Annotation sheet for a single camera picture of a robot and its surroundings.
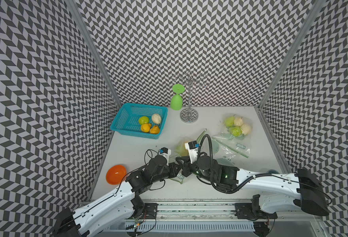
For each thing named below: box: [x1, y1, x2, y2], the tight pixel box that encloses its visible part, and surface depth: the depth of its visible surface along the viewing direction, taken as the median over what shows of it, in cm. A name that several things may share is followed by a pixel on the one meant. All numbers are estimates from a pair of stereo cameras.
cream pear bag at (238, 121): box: [233, 116, 244, 127], surface depth 101 cm
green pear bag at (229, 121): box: [224, 114, 236, 127], surface depth 104 cm
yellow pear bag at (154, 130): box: [149, 124, 160, 135], surface depth 98 cm
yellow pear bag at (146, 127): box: [140, 122, 152, 133], surface depth 103 cm
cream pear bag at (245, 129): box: [240, 123, 252, 136], surface depth 101 cm
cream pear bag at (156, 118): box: [151, 113, 162, 125], surface depth 107 cm
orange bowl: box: [105, 164, 128, 186], surface depth 82 cm
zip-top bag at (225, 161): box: [214, 158, 238, 168], surface depth 92 cm
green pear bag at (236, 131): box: [228, 126, 243, 137], surface depth 99 cm
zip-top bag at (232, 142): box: [211, 113, 253, 166], surface depth 98 cm
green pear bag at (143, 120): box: [138, 116, 150, 125], surface depth 107 cm
